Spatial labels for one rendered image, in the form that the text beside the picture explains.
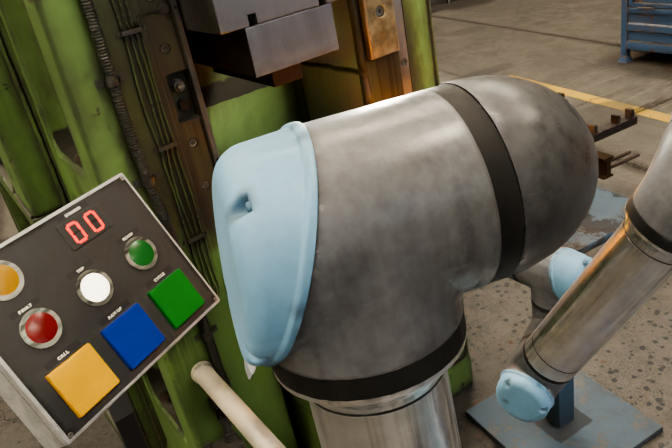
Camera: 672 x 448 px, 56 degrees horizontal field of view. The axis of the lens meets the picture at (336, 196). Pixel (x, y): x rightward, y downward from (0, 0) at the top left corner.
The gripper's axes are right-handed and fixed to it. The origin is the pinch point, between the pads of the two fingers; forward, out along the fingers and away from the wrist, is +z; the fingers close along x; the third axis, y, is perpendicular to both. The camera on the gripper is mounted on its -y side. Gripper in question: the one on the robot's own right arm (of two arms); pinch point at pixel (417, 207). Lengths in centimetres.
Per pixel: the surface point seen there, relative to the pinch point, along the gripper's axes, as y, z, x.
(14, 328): -9, 7, -67
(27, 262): -15, 13, -62
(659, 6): 58, 166, 374
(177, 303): 0.9, 10.6, -44.4
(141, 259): -7.0, 14.9, -46.4
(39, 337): -7, 6, -65
